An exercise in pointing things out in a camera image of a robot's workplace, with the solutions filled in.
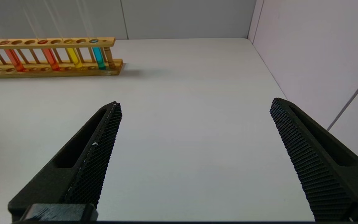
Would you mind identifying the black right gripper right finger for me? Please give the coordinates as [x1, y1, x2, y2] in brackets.
[270, 98, 358, 222]

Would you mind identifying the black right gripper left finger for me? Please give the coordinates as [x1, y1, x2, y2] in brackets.
[7, 101, 123, 222]

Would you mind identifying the wooden test tube rack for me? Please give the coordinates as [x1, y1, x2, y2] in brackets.
[0, 37, 124, 79]

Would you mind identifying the orange pigment glass test tube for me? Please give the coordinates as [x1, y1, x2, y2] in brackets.
[0, 0, 24, 72]
[22, 0, 60, 71]

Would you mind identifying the yellow pigment glass test tube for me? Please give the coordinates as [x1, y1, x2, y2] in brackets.
[47, 0, 82, 69]

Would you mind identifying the blue pigment glass test tube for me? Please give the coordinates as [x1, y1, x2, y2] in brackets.
[73, 0, 106, 70]

